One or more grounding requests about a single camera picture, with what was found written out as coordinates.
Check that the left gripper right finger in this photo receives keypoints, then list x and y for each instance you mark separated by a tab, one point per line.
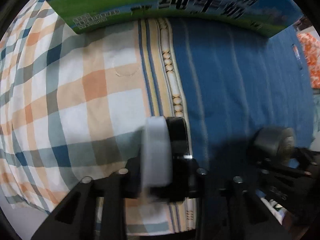
227	206

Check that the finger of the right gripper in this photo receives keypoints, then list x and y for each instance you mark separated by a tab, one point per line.
291	184

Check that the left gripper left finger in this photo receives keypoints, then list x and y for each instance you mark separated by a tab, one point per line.
94	209

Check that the metal round speaker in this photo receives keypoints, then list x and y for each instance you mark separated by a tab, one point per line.
277	142

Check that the galaxy print lighter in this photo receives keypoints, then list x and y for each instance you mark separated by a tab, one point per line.
297	55

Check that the plaid checkered cloth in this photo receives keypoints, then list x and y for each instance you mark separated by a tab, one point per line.
75	105

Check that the blue striped tablecloth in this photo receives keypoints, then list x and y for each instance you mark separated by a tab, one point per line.
236	83

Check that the blue cardboard milk box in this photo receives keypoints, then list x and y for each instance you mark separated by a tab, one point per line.
267	17

